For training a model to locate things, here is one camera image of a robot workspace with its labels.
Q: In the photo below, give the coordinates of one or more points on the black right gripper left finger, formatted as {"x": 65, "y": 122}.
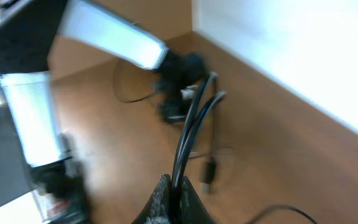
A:
{"x": 156, "y": 209}

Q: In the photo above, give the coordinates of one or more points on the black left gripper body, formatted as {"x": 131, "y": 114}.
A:
{"x": 176, "y": 73}

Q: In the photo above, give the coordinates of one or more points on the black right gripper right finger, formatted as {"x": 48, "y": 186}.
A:
{"x": 192, "y": 210}

